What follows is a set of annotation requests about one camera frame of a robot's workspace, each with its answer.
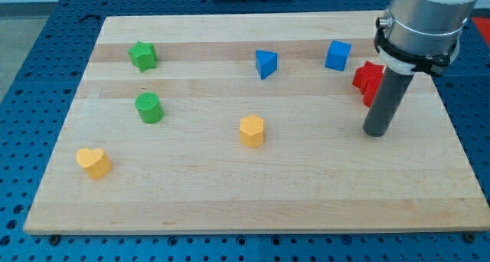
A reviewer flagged yellow hexagon block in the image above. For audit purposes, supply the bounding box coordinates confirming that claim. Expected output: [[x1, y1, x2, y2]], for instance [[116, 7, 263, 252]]
[[239, 114, 265, 148]]

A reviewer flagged yellow heart block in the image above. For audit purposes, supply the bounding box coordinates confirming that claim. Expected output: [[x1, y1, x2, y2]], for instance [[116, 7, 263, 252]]
[[76, 148, 113, 179]]

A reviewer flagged wooden board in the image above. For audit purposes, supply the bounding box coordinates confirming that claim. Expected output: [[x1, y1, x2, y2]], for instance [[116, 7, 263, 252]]
[[24, 11, 489, 235]]

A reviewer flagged green star block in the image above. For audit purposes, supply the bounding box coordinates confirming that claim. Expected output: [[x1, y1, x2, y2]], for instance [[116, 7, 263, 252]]
[[128, 41, 158, 72]]

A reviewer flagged blue triangle block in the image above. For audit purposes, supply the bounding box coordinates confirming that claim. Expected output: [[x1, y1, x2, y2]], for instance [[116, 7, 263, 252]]
[[255, 50, 279, 80]]

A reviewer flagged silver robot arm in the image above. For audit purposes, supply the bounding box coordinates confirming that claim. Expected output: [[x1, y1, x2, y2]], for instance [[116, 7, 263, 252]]
[[374, 0, 478, 77]]

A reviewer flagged green cylinder block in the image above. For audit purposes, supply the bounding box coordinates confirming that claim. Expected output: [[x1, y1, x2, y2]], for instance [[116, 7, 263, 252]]
[[135, 92, 164, 124]]

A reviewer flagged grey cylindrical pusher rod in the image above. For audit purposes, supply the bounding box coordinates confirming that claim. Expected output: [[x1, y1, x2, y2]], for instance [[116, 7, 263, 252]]
[[362, 67, 413, 137]]

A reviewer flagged red star block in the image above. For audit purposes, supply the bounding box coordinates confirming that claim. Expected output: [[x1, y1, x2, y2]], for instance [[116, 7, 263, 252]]
[[352, 61, 384, 94]]

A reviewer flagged black clamp with cable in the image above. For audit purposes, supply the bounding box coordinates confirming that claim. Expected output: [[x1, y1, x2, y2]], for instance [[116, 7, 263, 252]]
[[374, 28, 459, 77]]

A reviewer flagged blue cube block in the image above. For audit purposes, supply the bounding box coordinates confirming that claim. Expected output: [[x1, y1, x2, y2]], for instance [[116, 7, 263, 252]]
[[325, 41, 351, 71]]

